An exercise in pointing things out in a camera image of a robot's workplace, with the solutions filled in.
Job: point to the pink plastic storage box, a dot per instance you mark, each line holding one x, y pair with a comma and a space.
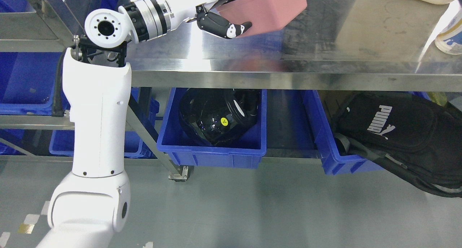
265, 15

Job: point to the blue shelf bin lower left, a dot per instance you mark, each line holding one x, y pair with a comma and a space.
62, 142

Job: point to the blue bin with helmet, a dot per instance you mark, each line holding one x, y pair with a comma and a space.
246, 152

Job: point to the blue shelf bin upper left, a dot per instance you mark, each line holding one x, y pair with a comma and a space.
27, 82

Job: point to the white blue bottle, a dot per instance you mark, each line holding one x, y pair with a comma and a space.
449, 39

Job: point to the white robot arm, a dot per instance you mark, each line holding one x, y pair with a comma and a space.
92, 202

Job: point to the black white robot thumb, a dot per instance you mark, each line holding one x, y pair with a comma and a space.
218, 26

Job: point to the blue bin under backpack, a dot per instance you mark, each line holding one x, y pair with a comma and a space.
333, 163

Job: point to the black Puma backpack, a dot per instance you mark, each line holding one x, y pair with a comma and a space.
410, 136

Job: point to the blue shelf bin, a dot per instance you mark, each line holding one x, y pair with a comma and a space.
62, 142
27, 82

